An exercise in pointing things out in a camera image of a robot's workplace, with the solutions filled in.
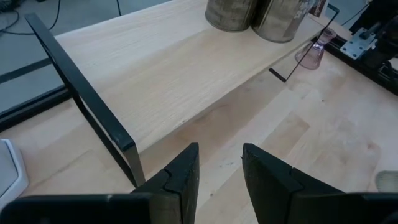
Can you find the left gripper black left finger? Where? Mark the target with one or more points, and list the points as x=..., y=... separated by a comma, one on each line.
x=180, y=186

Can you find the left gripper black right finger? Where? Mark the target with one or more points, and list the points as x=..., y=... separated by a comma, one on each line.
x=267, y=186

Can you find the pink ribbed glass candle holder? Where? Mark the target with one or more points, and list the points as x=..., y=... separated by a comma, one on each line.
x=311, y=56

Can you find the ribbed metal candle tin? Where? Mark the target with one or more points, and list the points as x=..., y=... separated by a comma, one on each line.
x=276, y=21
x=230, y=15

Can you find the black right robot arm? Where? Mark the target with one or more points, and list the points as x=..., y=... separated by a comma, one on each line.
x=379, y=12

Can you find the silver metal mounting plate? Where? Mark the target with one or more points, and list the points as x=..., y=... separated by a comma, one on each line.
x=354, y=46

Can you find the white plant pot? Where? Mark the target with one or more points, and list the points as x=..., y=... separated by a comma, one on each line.
x=7, y=174

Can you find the wooden shelf riser black frame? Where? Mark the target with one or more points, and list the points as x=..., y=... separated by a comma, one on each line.
x=171, y=62

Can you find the black table edge rail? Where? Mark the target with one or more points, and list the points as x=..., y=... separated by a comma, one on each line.
x=385, y=82
x=31, y=109

